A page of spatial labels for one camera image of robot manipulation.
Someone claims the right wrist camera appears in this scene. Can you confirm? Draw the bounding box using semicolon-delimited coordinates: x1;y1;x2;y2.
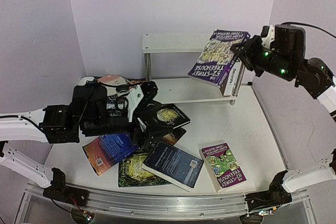
260;25;275;49

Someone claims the blue orange paperback book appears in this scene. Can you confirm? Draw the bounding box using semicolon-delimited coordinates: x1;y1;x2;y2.
82;133;139;176

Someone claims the aluminium front rail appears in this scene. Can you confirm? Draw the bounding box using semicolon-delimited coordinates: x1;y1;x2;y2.
16;182;314;223

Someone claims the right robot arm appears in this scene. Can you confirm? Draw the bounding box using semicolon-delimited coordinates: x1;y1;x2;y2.
230;22;335;213

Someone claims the patterned placemat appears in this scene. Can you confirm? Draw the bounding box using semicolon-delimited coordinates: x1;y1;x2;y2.
126;78;146;88

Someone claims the Decorate Furniture large book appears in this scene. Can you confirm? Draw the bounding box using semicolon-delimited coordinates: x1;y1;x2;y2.
219;59;242;97

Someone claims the dark Days book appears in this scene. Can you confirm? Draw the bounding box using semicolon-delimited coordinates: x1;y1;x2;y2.
160;127;187;146

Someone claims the small brown white cup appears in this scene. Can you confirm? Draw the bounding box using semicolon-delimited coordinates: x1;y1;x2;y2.
115;84;130;98

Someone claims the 117-Storey Treehouse book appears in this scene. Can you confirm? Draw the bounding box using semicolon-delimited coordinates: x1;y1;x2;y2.
199;143;247;193

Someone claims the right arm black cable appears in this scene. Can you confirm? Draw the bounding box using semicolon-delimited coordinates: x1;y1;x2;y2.
280;22;336;38

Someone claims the pink white plate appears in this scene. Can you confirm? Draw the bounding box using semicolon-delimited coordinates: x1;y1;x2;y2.
97;75;128;88

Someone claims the green bowl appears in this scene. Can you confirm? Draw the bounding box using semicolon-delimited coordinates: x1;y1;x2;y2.
78;77;96;86

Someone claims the black gold-circle book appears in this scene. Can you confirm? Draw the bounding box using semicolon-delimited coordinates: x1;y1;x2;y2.
136;103;191;129

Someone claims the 52-Storey Treehouse book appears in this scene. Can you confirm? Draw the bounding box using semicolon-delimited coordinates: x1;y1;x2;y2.
187;29;250;87

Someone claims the white two-tier shelf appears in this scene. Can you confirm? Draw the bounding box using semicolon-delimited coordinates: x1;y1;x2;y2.
142;33;245;105

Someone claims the dark blue barcode book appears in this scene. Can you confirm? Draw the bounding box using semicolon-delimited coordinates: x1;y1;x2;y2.
142;142;204;191

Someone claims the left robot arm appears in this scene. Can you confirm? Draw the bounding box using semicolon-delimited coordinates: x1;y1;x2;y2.
1;81;158;201

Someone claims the green Alice book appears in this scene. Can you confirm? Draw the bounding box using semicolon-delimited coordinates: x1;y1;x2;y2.
118;152;170;188

